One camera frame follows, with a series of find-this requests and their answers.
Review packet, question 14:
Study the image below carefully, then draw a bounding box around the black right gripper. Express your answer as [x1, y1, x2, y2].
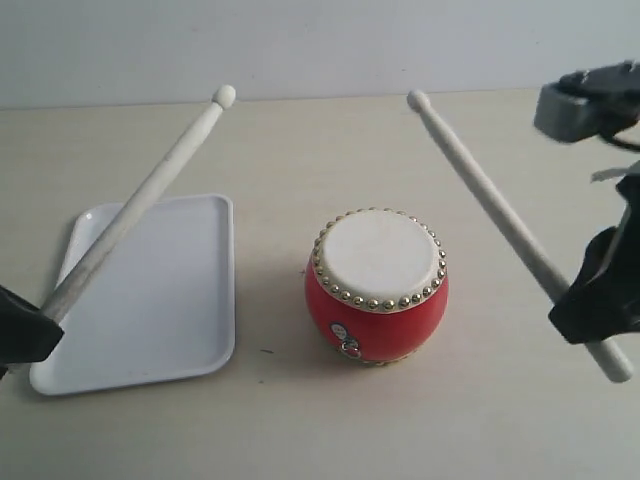
[549, 162, 639, 344]

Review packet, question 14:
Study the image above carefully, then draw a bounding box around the white wooden drumstick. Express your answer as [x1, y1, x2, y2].
[41, 85, 236, 323]
[407, 89, 634, 384]

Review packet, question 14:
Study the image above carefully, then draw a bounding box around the small red drum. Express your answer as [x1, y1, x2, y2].
[304, 207, 449, 365]

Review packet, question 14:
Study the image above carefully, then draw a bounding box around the white rectangular plastic tray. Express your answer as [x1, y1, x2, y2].
[29, 194, 236, 396]

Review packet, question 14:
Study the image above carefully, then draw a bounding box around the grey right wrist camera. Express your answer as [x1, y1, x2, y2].
[533, 60, 639, 153]

